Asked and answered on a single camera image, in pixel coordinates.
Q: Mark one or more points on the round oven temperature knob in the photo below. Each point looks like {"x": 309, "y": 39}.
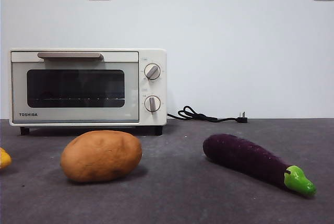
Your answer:
{"x": 152, "y": 71}

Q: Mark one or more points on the round oven timer knob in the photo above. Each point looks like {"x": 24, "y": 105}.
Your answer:
{"x": 152, "y": 104}

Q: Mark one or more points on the white Toshiba toaster oven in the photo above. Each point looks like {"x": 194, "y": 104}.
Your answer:
{"x": 152, "y": 122}

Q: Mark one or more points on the yellow vegetable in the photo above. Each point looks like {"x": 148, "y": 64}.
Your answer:
{"x": 4, "y": 159}

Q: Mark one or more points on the brown potato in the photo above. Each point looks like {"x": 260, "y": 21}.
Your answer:
{"x": 101, "y": 156}

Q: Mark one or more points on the purple eggplant with green stem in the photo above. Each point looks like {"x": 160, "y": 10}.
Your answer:
{"x": 245, "y": 156}

